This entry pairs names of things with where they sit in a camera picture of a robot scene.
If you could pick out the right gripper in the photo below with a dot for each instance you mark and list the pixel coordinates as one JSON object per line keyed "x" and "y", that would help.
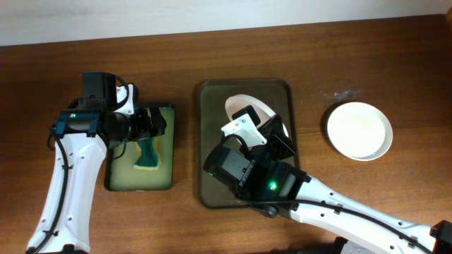
{"x": 280, "y": 142}

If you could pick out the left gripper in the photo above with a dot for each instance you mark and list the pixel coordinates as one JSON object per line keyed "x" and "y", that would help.
{"x": 149, "y": 123}

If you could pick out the yellow green sponge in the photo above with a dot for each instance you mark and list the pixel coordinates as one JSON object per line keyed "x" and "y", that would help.
{"x": 149, "y": 157}

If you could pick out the white plate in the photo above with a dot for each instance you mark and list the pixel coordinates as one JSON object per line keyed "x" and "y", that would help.
{"x": 359, "y": 131}
{"x": 247, "y": 102}

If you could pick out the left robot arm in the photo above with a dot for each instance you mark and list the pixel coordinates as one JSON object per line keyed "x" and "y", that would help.
{"x": 80, "y": 150}

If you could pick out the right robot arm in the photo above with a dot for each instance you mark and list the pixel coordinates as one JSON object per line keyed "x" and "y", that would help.
{"x": 251, "y": 161}

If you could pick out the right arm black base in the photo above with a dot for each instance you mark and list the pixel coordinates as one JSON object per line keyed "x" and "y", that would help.
{"x": 339, "y": 246}

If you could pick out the black soapy water tray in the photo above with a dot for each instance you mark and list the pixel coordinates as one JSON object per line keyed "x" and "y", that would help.
{"x": 120, "y": 174}

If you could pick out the brown serving tray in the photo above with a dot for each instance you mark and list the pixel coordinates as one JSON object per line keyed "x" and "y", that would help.
{"x": 212, "y": 115}

